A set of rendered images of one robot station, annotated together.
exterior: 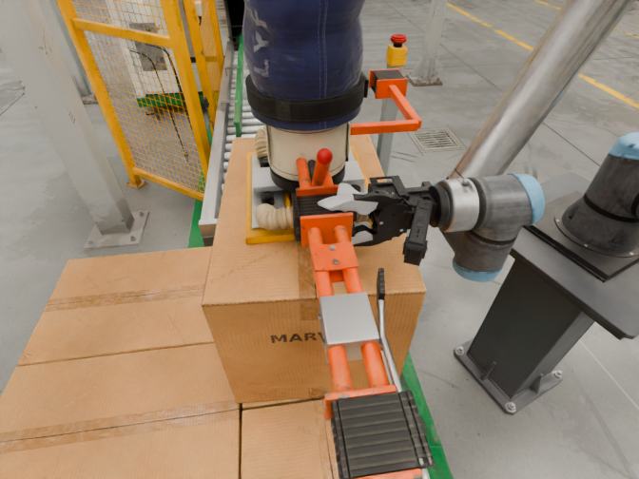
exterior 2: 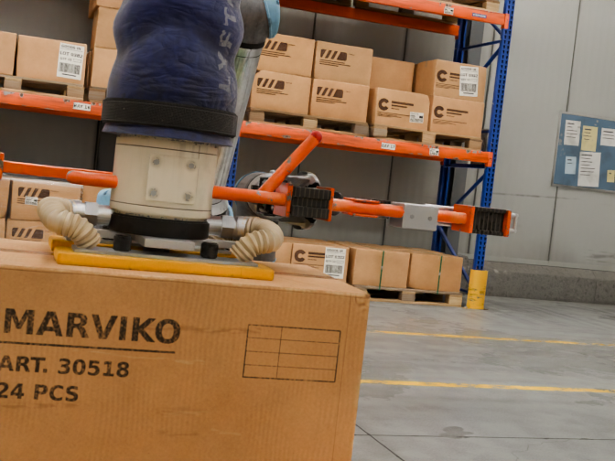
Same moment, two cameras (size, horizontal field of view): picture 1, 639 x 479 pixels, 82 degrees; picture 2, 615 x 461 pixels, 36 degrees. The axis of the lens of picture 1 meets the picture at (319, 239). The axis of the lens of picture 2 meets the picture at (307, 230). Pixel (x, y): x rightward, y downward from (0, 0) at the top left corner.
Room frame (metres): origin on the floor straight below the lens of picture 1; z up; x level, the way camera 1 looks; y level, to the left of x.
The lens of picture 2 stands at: (0.77, 1.66, 1.11)
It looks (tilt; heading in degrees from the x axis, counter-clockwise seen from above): 3 degrees down; 260
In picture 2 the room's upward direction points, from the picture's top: 6 degrees clockwise
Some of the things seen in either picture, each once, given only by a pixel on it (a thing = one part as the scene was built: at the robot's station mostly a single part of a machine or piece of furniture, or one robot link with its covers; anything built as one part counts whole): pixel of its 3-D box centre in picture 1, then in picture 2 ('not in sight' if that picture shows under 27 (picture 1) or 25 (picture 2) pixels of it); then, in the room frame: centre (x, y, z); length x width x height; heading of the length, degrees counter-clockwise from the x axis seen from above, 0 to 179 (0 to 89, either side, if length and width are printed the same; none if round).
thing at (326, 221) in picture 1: (322, 214); (303, 201); (0.48, -0.01, 1.08); 0.10 x 0.08 x 0.06; 98
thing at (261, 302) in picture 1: (308, 256); (155, 379); (0.70, 0.03, 0.75); 0.60 x 0.40 x 0.40; 4
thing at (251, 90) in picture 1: (306, 86); (169, 118); (0.72, 0.02, 1.19); 0.23 x 0.23 x 0.04
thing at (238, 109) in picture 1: (234, 74); not in sight; (2.53, 0.56, 0.60); 1.60 x 0.10 x 0.09; 8
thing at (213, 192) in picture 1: (225, 112); not in sight; (2.17, 0.57, 0.50); 2.31 x 0.05 x 0.19; 8
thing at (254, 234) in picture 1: (267, 185); (165, 254); (0.71, 0.12, 0.97); 0.34 x 0.10 x 0.05; 8
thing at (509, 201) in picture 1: (498, 202); (260, 195); (0.52, -0.31, 1.07); 0.12 x 0.09 x 0.10; 98
